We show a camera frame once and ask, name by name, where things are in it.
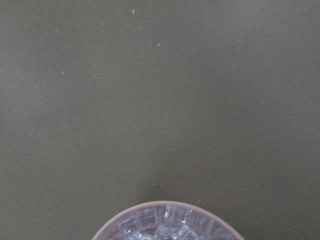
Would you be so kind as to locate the pile of clear ice cubes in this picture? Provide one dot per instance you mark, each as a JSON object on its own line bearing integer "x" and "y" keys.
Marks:
{"x": 170, "y": 222}

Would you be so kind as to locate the pink bowl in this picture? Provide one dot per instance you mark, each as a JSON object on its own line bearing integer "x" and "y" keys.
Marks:
{"x": 110, "y": 227}

